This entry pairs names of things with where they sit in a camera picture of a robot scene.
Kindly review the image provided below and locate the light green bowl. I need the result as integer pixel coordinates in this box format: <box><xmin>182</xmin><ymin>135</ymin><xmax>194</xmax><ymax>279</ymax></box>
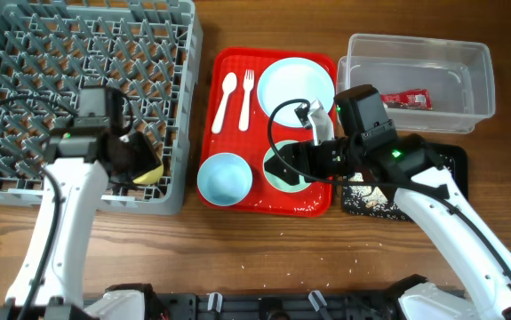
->
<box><xmin>263</xmin><ymin>140</ymin><xmax>311</xmax><ymax>194</ymax></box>

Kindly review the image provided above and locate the yellow plastic cup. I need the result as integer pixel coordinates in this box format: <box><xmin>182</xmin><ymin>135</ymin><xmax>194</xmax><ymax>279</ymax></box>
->
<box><xmin>132</xmin><ymin>164</ymin><xmax>164</xmax><ymax>185</ymax></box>

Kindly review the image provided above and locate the red sauce packet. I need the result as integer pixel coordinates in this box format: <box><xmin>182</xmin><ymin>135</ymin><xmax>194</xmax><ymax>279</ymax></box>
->
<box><xmin>381</xmin><ymin>89</ymin><xmax>432</xmax><ymax>110</ymax></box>

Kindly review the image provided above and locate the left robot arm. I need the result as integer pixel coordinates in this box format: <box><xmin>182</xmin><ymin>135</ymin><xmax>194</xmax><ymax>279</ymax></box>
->
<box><xmin>6</xmin><ymin>86</ymin><xmax>164</xmax><ymax>319</ymax></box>

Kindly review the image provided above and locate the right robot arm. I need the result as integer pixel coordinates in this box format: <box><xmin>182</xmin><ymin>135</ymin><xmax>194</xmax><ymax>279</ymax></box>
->
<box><xmin>264</xmin><ymin>84</ymin><xmax>511</xmax><ymax>319</ymax></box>

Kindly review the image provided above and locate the black waste bin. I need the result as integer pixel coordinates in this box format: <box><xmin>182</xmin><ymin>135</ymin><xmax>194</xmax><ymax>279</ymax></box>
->
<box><xmin>340</xmin><ymin>141</ymin><xmax>469</xmax><ymax>222</ymax></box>

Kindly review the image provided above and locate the grey plastic dishwasher rack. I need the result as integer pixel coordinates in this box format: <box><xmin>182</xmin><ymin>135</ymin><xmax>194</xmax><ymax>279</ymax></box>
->
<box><xmin>0</xmin><ymin>0</ymin><xmax>204</xmax><ymax>215</ymax></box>

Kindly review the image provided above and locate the light blue bowl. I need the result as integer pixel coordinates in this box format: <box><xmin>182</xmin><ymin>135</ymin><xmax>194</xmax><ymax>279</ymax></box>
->
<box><xmin>196</xmin><ymin>152</ymin><xmax>253</xmax><ymax>206</ymax></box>

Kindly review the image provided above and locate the red plastic tray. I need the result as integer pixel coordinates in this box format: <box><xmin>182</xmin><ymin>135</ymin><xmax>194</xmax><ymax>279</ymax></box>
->
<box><xmin>201</xmin><ymin>47</ymin><xmax>336</xmax><ymax>217</ymax></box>

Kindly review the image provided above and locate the light blue plate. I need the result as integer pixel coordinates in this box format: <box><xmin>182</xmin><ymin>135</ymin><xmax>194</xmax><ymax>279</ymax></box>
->
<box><xmin>257</xmin><ymin>57</ymin><xmax>335</xmax><ymax>116</ymax></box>

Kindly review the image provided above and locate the white plastic fork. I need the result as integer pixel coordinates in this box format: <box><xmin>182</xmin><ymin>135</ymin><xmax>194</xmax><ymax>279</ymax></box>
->
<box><xmin>238</xmin><ymin>69</ymin><xmax>255</xmax><ymax>132</ymax></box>

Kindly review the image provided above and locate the white plastic spoon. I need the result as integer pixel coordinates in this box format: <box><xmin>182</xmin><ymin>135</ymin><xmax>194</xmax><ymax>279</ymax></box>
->
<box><xmin>212</xmin><ymin>72</ymin><xmax>237</xmax><ymax>134</ymax></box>

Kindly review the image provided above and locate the clear plastic storage bin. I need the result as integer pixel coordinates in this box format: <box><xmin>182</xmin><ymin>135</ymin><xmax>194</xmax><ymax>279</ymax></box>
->
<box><xmin>336</xmin><ymin>34</ymin><xmax>496</xmax><ymax>133</ymax></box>

